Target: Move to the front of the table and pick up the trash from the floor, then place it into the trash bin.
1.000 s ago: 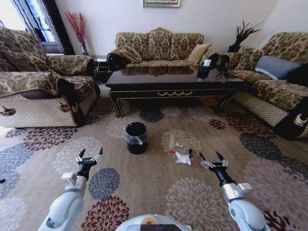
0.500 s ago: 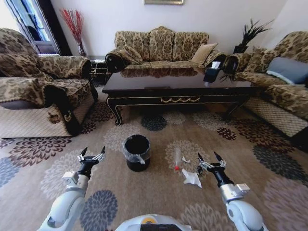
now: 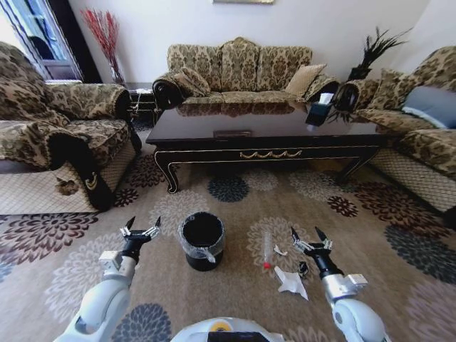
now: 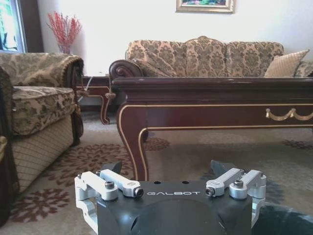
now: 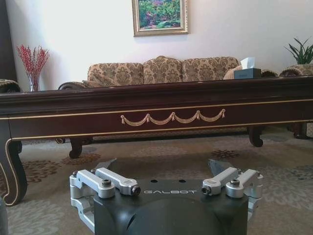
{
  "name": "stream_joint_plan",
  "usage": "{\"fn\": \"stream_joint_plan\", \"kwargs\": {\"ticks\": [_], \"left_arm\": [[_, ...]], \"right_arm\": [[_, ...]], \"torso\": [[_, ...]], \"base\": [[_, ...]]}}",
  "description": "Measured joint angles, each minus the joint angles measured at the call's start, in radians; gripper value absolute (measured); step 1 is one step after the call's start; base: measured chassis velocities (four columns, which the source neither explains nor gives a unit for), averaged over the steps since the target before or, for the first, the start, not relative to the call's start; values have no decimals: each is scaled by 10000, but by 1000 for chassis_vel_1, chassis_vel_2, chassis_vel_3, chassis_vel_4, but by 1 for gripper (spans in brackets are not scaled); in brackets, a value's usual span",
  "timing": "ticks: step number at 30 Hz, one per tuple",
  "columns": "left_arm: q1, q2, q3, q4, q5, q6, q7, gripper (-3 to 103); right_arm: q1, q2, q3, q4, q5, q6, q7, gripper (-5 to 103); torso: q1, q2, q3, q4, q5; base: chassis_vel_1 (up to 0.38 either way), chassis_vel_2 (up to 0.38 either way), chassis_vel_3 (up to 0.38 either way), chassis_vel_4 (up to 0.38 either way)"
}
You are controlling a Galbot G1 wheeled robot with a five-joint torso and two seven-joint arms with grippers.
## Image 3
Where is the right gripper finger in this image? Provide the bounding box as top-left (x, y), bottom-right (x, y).
top-left (290, 226), bottom-right (311, 255)
top-left (314, 226), bottom-right (335, 251)

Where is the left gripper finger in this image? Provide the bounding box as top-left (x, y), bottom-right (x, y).
top-left (142, 215), bottom-right (162, 239)
top-left (119, 216), bottom-right (136, 238)

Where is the black trash bin with liner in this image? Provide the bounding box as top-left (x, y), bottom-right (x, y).
top-left (177, 211), bottom-right (227, 273)

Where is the clear bottle with red cap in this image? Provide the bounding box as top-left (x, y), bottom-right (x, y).
top-left (261, 230), bottom-right (274, 269)

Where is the large crumpled white paper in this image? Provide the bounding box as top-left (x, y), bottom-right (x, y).
top-left (273, 265), bottom-right (310, 301)

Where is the floral patterned rug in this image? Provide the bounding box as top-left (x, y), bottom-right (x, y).
top-left (0, 148), bottom-right (456, 342)

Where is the white robot front shell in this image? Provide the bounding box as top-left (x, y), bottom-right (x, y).
top-left (170, 316), bottom-right (286, 342)

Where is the black tissue box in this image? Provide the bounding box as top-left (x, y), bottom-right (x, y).
top-left (305, 93), bottom-right (334, 128)

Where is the dark glossy coffee table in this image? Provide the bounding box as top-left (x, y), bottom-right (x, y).
top-left (145, 100), bottom-right (388, 195)

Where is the small dark side table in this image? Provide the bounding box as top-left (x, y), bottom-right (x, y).
top-left (125, 82), bottom-right (158, 126)

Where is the patterned armchair with dark arms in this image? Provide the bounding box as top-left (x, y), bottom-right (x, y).
top-left (0, 41), bottom-right (143, 215)

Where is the patterned sofa with grey cushion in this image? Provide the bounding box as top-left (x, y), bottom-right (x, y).
top-left (336, 46), bottom-right (456, 229)

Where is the plain gold cushion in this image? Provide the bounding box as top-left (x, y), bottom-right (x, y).
top-left (284, 63), bottom-right (328, 99)

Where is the grey cushion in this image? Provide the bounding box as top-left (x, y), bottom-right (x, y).
top-left (401, 85), bottom-right (456, 130)

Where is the patterned three-seat sofa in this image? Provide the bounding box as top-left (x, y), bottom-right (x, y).
top-left (152, 36), bottom-right (341, 108)

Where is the red branch decoration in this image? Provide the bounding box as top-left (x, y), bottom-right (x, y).
top-left (79, 8), bottom-right (126, 86)

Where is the black feather decoration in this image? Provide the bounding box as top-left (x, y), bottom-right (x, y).
top-left (346, 26), bottom-right (415, 83)

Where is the window with dark frame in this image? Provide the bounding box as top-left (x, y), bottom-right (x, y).
top-left (0, 0), bottom-right (103, 85)

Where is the framed wall picture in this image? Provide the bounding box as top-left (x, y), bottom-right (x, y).
top-left (212, 0), bottom-right (276, 6)

